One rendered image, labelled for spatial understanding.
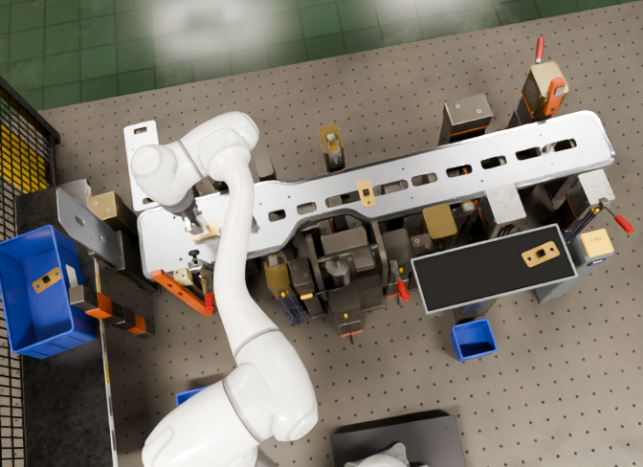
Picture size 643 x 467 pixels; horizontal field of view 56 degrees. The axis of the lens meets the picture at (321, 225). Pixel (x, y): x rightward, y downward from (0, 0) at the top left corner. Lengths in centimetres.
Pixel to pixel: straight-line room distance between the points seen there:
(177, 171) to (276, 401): 56
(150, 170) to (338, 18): 217
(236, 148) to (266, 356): 48
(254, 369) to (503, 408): 101
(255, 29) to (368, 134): 138
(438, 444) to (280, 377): 84
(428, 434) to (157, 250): 93
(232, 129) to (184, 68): 197
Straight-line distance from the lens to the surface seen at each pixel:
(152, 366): 202
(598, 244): 159
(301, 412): 107
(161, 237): 178
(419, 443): 182
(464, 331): 192
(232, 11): 346
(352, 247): 146
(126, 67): 343
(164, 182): 133
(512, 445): 192
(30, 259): 189
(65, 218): 155
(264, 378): 108
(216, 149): 133
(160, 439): 113
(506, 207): 162
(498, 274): 150
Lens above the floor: 258
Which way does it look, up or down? 69 degrees down
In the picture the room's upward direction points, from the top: 14 degrees counter-clockwise
